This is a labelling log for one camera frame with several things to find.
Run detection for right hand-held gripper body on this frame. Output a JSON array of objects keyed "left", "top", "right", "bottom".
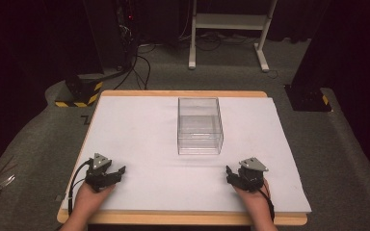
[{"left": 234, "top": 156, "right": 270, "bottom": 193}]

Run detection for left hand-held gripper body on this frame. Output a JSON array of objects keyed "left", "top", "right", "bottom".
[{"left": 84, "top": 152, "right": 114, "bottom": 193}]

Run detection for person's left hand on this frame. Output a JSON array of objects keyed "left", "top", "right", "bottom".
[{"left": 71, "top": 182, "right": 117, "bottom": 223}]

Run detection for white table mat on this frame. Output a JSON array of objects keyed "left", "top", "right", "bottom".
[{"left": 61, "top": 94, "right": 313, "bottom": 215}]

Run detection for clear plastic box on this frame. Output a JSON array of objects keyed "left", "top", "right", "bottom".
[{"left": 176, "top": 96, "right": 225, "bottom": 156}]

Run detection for wooden table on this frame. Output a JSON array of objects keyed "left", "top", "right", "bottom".
[{"left": 56, "top": 90, "right": 309, "bottom": 227}]

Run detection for black yellow striped stand base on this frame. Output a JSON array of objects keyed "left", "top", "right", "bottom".
[{"left": 54, "top": 73, "right": 105, "bottom": 109}]

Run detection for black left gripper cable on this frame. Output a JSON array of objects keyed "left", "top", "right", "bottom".
[{"left": 66, "top": 159, "right": 94, "bottom": 217}]

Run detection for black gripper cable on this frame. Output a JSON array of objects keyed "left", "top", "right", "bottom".
[
  {"left": 257, "top": 187, "right": 276, "bottom": 223},
  {"left": 66, "top": 159, "right": 94, "bottom": 217}
]

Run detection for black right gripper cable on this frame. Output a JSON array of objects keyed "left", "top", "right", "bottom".
[{"left": 257, "top": 187, "right": 276, "bottom": 223}]

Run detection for black floor cables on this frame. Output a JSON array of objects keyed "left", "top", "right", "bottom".
[{"left": 113, "top": 42, "right": 152, "bottom": 91}]

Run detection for white metal stand frame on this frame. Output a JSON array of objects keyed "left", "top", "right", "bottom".
[{"left": 188, "top": 0, "right": 279, "bottom": 73}]

